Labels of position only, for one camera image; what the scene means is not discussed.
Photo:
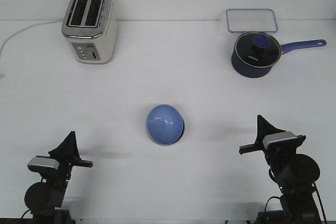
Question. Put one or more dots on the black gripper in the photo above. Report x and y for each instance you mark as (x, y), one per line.
(277, 156)
(67, 155)

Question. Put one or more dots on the green bowl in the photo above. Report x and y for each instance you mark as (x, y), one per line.
(163, 131)

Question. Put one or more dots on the clear blue-rimmed container lid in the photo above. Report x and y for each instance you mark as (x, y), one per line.
(241, 20)

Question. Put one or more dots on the silver two-slot toaster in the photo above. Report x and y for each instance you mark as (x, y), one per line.
(90, 28)

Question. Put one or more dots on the purple saucepan with handle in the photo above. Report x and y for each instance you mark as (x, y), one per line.
(254, 72)

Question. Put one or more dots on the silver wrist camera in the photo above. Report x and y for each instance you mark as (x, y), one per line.
(278, 138)
(40, 163)

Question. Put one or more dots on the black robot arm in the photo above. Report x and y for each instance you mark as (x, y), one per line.
(295, 174)
(44, 198)

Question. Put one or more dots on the blue bowl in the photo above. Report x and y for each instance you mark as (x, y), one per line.
(164, 111)

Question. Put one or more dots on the glass pot lid blue knob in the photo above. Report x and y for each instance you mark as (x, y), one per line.
(257, 49)

